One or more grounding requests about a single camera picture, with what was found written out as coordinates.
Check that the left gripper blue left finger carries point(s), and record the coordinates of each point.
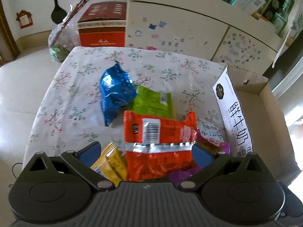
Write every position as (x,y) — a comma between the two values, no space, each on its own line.
(81,161)

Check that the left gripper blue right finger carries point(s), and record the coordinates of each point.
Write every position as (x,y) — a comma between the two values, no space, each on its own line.
(210,163)

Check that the pink white snack packet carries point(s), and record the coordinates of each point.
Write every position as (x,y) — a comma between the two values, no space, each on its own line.
(210,132)

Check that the yellow snack packet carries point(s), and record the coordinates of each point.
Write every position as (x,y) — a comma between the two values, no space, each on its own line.
(111,164)

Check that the purple snack packet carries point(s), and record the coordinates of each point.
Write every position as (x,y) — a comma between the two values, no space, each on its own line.
(183,174)

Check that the orange red snack bag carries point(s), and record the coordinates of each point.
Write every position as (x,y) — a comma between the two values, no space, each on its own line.
(157,146)

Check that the blue foil snack bag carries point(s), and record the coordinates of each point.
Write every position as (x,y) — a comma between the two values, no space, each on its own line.
(117,90)

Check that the floral tablecloth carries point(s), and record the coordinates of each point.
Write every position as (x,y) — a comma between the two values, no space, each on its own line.
(86,98)

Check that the open cardboard box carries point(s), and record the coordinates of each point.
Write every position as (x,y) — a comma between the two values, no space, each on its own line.
(254,121)

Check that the green snack packet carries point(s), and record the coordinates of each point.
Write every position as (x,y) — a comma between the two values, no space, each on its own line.
(149,102)

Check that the clear plastic bag with flowers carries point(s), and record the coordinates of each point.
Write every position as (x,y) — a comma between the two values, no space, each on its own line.
(64,37)

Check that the red cardboard gift box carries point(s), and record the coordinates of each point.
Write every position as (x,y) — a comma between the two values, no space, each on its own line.
(103,25)

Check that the cream cabinet with stickers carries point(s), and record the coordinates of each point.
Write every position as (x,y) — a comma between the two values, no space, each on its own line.
(207,29)

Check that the green glass bottle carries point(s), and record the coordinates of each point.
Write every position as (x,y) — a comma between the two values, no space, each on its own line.
(280,18)

